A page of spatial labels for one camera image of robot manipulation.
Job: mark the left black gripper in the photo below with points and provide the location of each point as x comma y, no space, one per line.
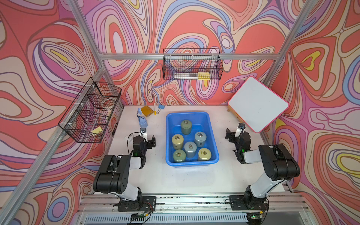
148,145

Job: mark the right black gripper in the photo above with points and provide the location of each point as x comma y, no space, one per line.
231,135

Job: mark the grey-blue tea canister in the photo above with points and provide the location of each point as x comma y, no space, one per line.
190,149
200,139

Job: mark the yellow-green tea canister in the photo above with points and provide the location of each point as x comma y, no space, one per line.
204,154

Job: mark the blue plastic basket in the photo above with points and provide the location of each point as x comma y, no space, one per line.
200,122

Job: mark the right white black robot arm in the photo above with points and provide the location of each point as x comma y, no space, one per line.
278,164

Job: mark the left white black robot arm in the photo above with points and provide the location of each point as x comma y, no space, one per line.
113,174

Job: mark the olive green tea canister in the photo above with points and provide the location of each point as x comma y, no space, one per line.
177,141

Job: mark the green tea canister front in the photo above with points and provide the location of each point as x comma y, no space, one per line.
179,156

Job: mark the dark green tea canister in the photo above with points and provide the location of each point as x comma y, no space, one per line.
186,127

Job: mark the yellow sponge in basket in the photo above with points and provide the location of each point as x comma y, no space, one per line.
97,131

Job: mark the yellow box in basket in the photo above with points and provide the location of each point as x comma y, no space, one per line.
205,76

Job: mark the blue spray bottle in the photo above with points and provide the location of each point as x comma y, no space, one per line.
141,119

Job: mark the wooden board easel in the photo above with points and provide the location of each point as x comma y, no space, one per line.
235,114

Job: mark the amber square block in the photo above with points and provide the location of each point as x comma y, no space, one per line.
147,111

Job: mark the blue small clip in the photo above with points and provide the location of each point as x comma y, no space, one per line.
160,107

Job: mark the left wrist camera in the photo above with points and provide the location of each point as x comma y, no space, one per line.
143,133

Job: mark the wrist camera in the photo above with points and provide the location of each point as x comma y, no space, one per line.
240,128
143,133

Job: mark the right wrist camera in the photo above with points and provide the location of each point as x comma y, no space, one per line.
240,128

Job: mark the white board pink frame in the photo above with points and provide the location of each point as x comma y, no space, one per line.
257,105

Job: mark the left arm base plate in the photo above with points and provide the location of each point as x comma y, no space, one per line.
147,204

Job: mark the black wire basket left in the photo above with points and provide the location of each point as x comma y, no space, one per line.
92,107

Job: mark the black wire basket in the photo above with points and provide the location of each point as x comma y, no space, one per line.
185,63
92,107

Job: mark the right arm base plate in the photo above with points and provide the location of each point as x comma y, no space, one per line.
247,203

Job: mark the black wire basket back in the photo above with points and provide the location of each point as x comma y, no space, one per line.
185,63

